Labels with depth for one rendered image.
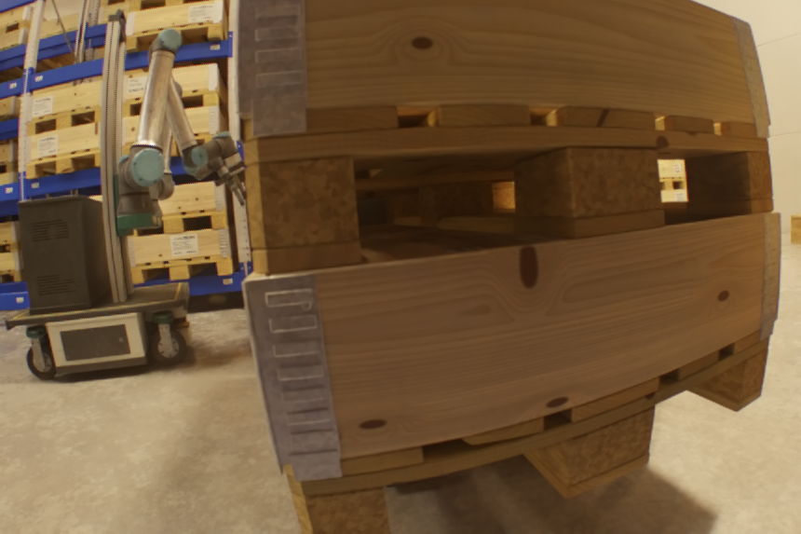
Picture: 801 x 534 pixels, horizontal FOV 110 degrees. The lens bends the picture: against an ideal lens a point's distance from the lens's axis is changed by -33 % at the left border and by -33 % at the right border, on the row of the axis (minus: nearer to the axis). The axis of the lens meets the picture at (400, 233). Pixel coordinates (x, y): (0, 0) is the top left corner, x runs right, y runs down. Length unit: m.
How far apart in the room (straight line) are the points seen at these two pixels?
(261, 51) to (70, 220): 1.76
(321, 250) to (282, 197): 0.06
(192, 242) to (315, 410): 2.78
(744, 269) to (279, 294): 0.64
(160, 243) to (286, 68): 2.86
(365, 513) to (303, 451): 0.11
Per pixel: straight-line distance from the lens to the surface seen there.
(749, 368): 0.81
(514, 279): 0.42
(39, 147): 3.74
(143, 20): 3.66
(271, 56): 0.40
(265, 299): 0.38
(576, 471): 0.57
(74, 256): 2.09
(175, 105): 2.13
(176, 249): 3.17
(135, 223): 1.96
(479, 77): 0.43
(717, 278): 0.65
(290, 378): 0.40
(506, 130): 0.43
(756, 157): 0.77
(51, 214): 2.12
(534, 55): 0.47
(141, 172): 1.81
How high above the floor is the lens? 0.62
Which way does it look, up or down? 3 degrees down
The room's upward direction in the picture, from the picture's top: 5 degrees counter-clockwise
